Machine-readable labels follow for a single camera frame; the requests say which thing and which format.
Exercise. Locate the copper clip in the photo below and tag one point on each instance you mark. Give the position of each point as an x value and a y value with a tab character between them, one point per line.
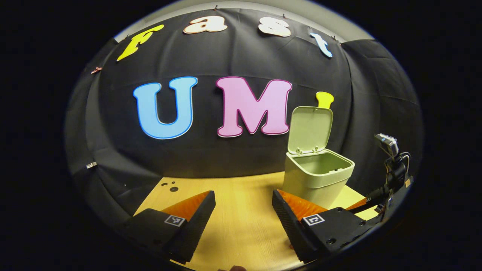
96	70

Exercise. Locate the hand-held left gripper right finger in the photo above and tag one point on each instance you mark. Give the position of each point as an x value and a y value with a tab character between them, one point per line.
286	226

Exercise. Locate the silver clip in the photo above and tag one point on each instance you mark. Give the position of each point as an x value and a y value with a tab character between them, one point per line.
91	165

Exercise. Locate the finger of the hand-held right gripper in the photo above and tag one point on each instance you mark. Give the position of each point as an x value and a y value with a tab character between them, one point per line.
357	205

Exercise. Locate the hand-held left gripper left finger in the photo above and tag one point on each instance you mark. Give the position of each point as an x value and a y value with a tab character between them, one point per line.
197	226

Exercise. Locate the black backdrop cloth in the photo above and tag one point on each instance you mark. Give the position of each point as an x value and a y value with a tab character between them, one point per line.
226	158

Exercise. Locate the pale green desktop garbage bin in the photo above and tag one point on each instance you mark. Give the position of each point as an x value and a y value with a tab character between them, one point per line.
312	180

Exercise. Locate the wooden desktop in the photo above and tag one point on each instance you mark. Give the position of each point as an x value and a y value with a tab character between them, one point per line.
241	218

